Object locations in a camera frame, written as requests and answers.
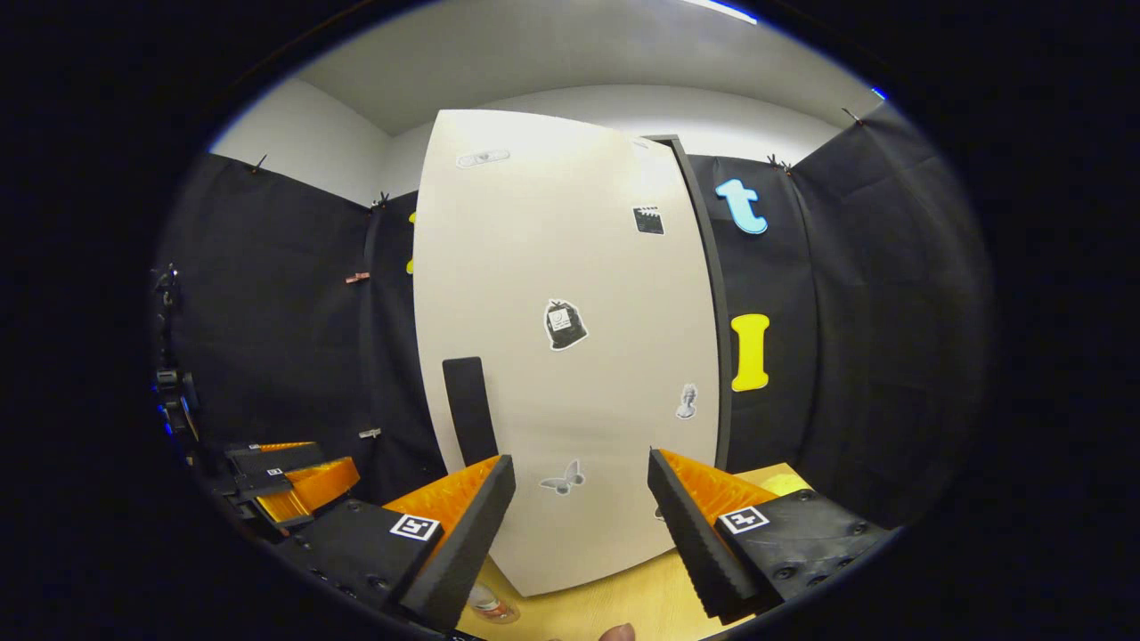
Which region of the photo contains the clear plastic bottle red cap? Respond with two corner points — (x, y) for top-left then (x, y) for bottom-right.
(468, 583), (522, 624)

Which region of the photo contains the long ceiling light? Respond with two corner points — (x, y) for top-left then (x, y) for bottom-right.
(681, 0), (758, 26)

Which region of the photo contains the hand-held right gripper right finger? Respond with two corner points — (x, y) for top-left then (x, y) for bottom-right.
(647, 448), (892, 624)

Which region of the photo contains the beige cabinet door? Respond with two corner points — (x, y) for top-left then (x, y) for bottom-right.
(412, 109), (721, 597)

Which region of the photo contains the black cabinet door handle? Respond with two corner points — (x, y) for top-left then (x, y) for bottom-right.
(442, 357), (500, 468)

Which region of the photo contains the dark grey cabinet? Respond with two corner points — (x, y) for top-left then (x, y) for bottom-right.
(641, 134), (733, 473)

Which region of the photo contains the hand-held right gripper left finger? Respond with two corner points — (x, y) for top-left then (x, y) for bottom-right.
(272, 454), (517, 633)

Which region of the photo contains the black backdrop cloth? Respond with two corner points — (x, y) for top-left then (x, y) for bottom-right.
(151, 102), (994, 535)

